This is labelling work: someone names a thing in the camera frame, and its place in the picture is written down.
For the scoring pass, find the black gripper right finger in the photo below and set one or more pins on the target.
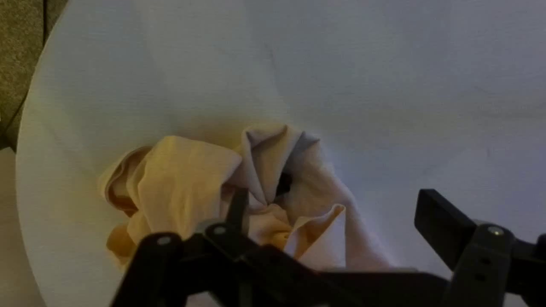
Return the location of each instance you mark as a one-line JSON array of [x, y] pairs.
[[484, 260]]

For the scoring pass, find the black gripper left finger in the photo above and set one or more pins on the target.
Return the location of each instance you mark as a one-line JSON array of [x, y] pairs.
[[182, 266]]

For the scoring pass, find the peach shirt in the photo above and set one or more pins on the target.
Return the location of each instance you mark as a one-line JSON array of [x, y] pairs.
[[182, 175]]

